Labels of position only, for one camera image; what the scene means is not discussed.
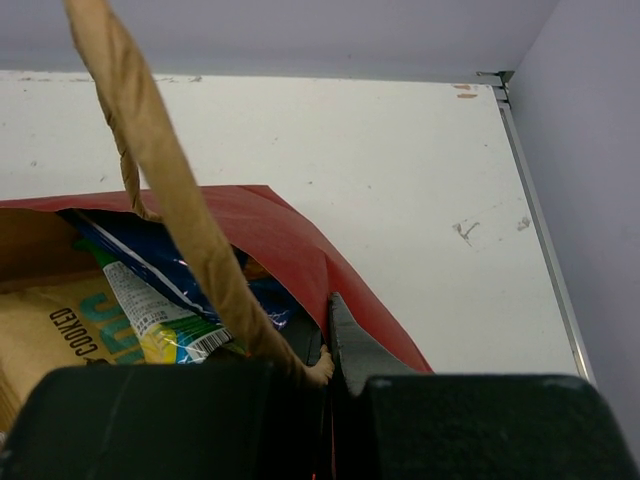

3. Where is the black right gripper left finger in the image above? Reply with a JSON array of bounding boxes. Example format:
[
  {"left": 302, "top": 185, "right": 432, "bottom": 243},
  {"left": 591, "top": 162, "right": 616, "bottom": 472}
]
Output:
[{"left": 1, "top": 360, "right": 326, "bottom": 479}]

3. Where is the dark blue snack bag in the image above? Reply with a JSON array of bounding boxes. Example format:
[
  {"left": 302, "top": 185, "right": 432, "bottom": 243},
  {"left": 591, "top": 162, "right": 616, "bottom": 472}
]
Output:
[{"left": 57, "top": 209, "right": 302, "bottom": 330}]

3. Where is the green yellow chips bag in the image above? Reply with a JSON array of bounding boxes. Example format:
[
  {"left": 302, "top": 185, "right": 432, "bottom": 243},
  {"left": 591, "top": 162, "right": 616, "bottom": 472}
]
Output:
[{"left": 75, "top": 239, "right": 243, "bottom": 364}]

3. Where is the red paper bag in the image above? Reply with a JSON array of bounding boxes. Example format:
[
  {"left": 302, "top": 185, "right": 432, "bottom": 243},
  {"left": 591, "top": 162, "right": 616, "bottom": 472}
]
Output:
[{"left": 1, "top": 1, "right": 430, "bottom": 379}]

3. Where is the aluminium right table rail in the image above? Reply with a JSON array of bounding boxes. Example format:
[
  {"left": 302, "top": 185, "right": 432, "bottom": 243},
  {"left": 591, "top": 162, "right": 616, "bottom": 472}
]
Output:
[{"left": 475, "top": 71, "right": 597, "bottom": 386}]

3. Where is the brown kraft snack bag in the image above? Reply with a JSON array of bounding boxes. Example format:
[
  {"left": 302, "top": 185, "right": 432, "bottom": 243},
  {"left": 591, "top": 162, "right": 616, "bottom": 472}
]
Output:
[{"left": 1, "top": 275, "right": 144, "bottom": 433}]

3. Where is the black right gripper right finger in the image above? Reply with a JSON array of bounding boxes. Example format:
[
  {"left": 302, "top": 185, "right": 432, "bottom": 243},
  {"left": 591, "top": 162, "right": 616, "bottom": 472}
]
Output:
[{"left": 329, "top": 294, "right": 639, "bottom": 479}]

